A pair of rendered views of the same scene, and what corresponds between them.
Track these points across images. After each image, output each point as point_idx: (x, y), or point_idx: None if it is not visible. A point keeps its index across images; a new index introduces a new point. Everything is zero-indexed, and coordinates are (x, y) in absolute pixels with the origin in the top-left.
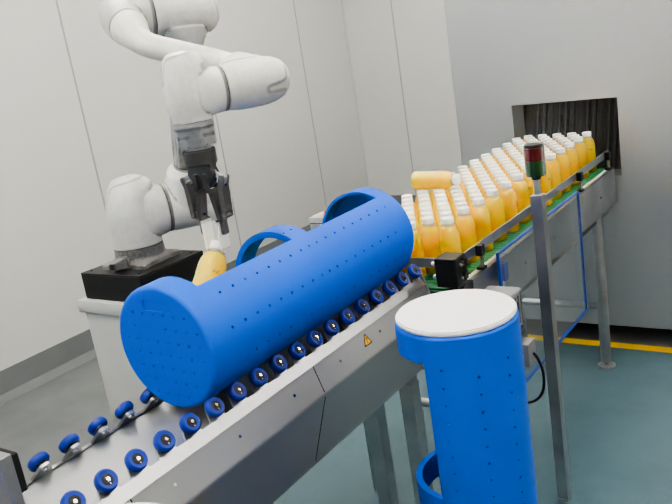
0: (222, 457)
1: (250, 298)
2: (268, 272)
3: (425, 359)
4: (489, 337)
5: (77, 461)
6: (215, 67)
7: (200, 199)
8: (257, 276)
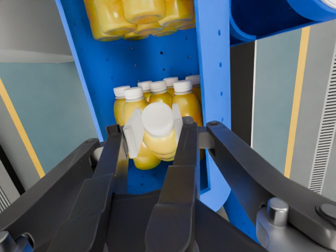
0: None
1: (230, 123)
2: (224, 73)
3: (330, 19)
4: None
5: None
6: None
7: (125, 191)
8: (224, 97)
